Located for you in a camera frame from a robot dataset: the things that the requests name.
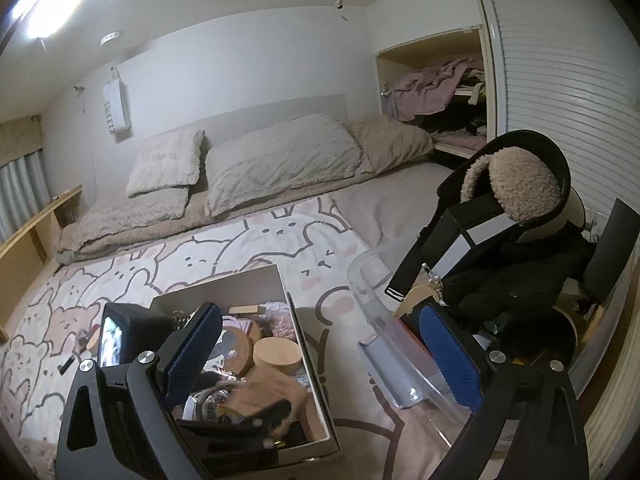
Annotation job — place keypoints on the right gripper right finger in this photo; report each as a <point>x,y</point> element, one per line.
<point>469,370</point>

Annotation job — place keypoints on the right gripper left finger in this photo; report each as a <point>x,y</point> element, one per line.
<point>184,353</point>

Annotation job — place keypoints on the round wooden disc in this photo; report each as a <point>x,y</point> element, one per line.
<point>278,354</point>

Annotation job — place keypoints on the carved wooden plaque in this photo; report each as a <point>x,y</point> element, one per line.
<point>281,401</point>

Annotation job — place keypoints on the rounded wooden block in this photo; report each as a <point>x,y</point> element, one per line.
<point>93,343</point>

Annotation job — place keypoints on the clear plastic storage bin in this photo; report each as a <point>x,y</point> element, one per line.
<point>537,351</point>

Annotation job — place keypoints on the black lighter stick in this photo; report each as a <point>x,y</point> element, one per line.
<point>62,369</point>

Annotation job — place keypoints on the white shoe box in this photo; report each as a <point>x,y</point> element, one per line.
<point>254,305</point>

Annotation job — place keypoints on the wooden side shelf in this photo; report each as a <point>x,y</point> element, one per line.
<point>27,253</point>

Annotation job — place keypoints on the left flat beige pillow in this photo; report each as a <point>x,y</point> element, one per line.
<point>112,225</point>

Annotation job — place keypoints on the grey curtain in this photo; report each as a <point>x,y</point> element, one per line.
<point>23,193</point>

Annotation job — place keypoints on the small square beige pillow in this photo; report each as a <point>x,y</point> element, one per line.
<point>171,159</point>

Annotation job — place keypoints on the right large beige pillow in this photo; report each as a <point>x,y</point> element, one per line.
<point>297,153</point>

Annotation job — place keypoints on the brown folded blanket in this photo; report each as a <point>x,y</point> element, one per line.
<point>386,143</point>

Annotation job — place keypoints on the pink clothes pile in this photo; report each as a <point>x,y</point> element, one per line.
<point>428,91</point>

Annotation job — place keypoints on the ceiling smoke detector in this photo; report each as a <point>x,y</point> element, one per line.
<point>108,38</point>

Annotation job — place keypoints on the white louvered door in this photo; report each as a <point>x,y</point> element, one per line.
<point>570,70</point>

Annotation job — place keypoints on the wall hanging sweet pouch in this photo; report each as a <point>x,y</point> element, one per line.
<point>116,107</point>

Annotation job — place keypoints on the wall closet niche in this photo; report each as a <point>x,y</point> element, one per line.
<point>469,121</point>

